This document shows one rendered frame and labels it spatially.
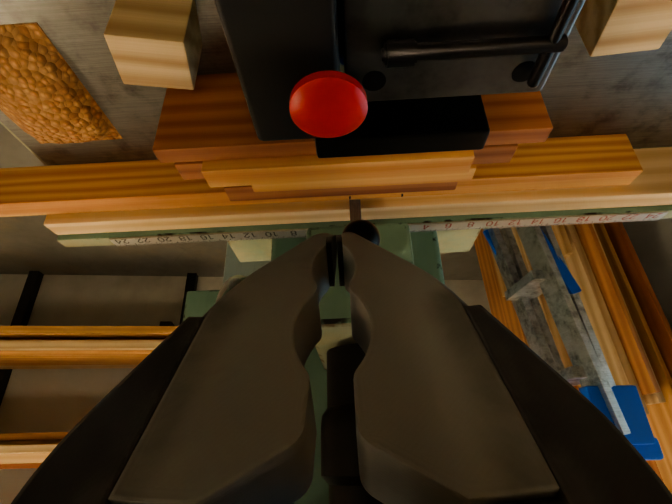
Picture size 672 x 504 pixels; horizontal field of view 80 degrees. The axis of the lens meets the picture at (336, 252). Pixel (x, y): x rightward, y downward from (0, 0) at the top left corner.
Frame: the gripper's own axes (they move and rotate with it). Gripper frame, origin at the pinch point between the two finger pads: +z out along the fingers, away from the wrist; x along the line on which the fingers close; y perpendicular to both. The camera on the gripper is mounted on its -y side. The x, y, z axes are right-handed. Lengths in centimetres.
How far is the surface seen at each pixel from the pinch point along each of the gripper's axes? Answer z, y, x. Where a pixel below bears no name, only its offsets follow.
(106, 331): 141, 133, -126
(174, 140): 14.7, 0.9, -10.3
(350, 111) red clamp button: 5.2, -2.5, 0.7
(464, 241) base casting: 52, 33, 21
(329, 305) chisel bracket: 8.4, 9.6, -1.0
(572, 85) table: 21.3, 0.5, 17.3
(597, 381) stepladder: 50, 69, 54
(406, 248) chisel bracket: 11.6, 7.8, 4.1
